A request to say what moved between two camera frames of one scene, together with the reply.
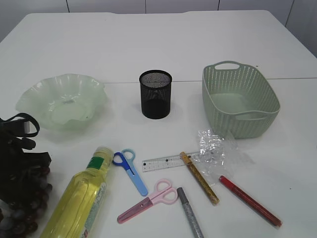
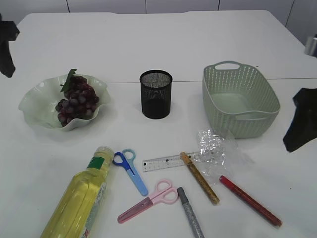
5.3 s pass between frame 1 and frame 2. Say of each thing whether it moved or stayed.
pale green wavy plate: stayed
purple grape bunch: moved
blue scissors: stayed
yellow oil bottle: stayed
